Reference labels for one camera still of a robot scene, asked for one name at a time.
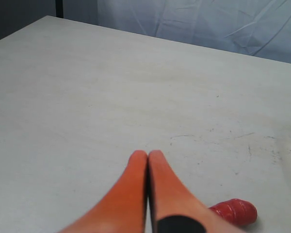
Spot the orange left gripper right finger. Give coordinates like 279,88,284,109
148,150,238,233

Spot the red toy sausage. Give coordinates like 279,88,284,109
209,199,258,227

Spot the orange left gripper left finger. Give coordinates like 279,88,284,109
60,150,147,233

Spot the blue-grey backdrop cloth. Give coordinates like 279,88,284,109
63,0,291,63

